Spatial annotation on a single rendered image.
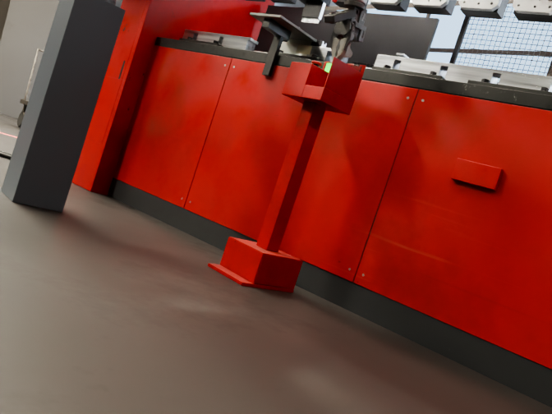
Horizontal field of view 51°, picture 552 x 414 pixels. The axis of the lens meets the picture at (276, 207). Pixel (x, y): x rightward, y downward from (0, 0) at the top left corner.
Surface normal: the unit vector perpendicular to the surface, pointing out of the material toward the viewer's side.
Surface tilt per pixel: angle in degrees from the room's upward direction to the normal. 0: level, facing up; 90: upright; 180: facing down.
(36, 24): 77
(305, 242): 90
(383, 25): 90
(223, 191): 90
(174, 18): 90
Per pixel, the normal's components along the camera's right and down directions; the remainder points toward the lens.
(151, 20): 0.73, 0.27
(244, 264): -0.70, -0.20
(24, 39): 0.65, 0.02
